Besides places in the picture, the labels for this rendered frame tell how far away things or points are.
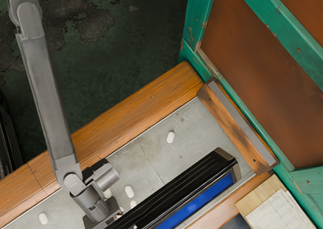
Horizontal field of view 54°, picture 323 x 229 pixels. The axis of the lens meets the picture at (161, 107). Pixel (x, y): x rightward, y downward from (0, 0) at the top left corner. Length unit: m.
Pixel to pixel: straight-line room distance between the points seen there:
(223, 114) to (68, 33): 1.31
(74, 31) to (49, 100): 1.31
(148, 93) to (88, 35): 1.05
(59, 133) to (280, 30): 0.51
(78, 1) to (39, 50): 1.41
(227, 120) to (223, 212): 0.26
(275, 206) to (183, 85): 0.44
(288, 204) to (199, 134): 0.32
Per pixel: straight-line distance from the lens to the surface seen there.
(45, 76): 0.73
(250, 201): 0.98
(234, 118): 0.90
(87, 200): 0.84
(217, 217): 0.97
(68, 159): 0.78
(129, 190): 0.96
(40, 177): 1.01
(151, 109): 0.98
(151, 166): 0.98
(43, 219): 1.01
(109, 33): 1.97
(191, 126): 1.00
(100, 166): 0.83
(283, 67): 0.66
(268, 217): 0.99
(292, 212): 1.01
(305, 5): 0.54
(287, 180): 0.99
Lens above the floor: 1.72
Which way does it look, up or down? 75 degrees down
